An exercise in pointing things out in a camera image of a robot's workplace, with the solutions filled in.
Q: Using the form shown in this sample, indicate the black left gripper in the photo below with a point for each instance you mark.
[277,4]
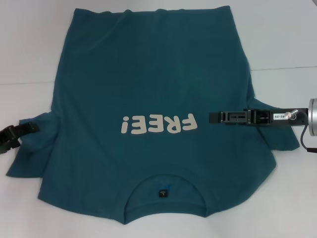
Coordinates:
[3,135]

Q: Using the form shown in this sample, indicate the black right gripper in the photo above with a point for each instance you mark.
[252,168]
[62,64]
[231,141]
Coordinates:
[265,116]

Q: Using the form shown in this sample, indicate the teal t-shirt with FREE print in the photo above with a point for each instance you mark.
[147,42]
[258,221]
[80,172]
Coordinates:
[158,74]

